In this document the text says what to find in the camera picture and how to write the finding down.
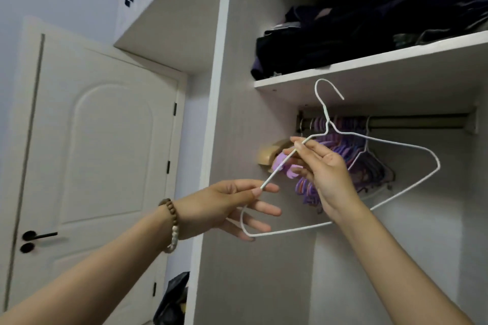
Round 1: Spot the person's right hand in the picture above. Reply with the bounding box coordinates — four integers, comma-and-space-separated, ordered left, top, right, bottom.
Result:
291, 136, 365, 223

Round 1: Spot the light wood wardrobe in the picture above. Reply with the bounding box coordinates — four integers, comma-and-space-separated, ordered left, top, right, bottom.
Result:
114, 0, 488, 325

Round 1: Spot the person's left forearm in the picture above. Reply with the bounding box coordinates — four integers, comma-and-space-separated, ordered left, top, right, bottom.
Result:
0, 202, 180, 325

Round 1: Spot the brown beaded bracelet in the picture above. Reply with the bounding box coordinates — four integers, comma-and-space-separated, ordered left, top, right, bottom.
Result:
159, 198, 180, 254

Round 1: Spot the beige wall hook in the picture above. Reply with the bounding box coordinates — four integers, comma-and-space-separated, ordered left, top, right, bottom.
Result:
257, 139, 295, 168

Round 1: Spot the white upper cabinet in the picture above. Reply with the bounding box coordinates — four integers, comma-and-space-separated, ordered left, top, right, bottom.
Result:
114, 0, 229, 75

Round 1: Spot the white wardrobe shelf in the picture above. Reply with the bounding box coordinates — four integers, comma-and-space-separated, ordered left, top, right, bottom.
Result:
253, 30, 488, 116

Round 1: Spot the pile of dark folded clothes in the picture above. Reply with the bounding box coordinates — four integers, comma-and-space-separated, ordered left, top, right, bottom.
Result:
250, 0, 488, 81

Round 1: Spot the person's right forearm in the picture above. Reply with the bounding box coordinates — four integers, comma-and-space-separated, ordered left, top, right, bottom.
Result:
335, 202, 475, 325

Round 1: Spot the white panel door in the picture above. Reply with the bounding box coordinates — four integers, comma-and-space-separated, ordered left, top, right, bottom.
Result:
0, 16, 188, 325

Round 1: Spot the black bag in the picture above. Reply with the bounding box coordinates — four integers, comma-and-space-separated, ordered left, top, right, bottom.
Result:
153, 271, 190, 325

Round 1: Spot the row of purple hangers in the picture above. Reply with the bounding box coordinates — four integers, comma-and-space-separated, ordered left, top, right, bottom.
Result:
295, 115, 395, 208

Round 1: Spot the purple plastic clip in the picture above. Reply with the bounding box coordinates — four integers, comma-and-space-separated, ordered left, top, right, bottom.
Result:
271, 151, 306, 179

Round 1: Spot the person's left hand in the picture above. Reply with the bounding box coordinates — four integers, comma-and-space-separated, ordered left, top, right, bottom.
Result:
173, 179, 283, 242

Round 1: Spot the metal closet rod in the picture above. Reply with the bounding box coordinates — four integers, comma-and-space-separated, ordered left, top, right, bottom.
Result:
297, 111, 477, 133

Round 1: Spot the white wire clothes hanger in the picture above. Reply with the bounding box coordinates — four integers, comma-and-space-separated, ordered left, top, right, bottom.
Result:
348, 116, 395, 200
226, 78, 441, 238

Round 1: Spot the black door handle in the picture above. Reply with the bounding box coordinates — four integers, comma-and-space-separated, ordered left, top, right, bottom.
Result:
22, 230, 58, 242

